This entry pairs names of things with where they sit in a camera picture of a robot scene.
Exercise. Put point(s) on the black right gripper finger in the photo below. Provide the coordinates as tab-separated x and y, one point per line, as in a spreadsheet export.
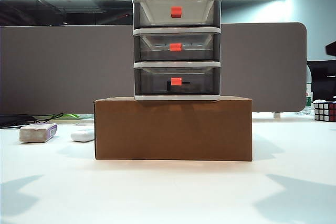
332	49

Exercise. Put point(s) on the black office chair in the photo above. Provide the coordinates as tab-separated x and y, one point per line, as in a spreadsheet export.
323	82

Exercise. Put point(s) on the clear plastic bottle green label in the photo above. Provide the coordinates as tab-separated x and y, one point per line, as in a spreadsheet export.
309	90

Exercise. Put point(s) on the black rubiks cube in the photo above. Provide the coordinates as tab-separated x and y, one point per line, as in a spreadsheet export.
326	111

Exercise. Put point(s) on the white partition foot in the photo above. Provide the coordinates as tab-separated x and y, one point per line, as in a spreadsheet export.
277	115

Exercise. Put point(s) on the brown cardboard box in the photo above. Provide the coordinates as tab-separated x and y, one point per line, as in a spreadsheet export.
173	129

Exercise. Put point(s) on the small white plastic case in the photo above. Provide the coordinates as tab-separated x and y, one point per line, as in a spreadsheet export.
82	136

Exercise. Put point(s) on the grey desk partition panel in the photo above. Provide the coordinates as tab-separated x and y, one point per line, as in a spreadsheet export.
65	72

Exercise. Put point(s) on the white purple eraser block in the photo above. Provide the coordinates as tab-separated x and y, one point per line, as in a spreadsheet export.
36	133

